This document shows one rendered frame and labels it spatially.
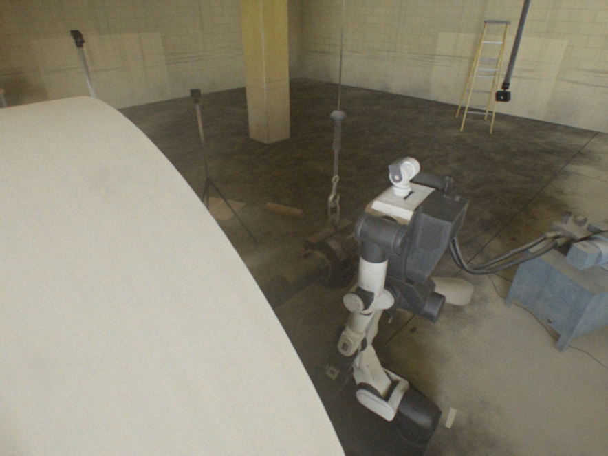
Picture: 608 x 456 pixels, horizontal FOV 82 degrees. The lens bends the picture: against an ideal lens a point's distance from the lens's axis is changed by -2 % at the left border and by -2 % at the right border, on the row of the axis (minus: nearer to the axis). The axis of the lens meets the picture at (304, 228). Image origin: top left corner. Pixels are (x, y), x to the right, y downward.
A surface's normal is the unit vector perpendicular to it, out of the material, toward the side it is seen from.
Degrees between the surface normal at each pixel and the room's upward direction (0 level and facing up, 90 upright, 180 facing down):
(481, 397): 0
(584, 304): 90
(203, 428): 49
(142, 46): 90
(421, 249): 90
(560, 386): 0
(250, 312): 41
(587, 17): 90
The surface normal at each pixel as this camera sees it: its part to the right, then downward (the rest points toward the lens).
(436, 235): -0.59, 0.42
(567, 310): -0.94, 0.18
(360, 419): 0.00, -0.85
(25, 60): 0.70, 0.37
